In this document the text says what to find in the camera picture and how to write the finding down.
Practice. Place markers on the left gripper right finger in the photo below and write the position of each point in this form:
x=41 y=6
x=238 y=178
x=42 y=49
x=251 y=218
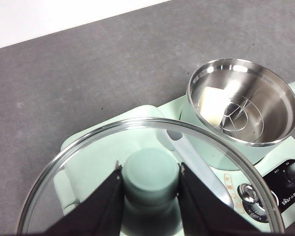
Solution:
x=206 y=216

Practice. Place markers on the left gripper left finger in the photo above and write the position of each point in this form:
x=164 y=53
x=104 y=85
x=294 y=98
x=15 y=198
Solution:
x=96 y=214

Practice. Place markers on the glass lid with green knob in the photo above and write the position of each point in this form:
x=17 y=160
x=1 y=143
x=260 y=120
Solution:
x=150 y=172

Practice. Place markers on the mint green griddle cover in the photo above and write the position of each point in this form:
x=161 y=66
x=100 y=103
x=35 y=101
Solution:
x=100 y=157

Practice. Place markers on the black control panel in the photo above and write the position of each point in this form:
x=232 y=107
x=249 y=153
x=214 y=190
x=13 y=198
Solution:
x=285 y=186

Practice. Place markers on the mint green breakfast machine base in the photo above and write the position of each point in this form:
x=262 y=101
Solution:
x=277 y=156

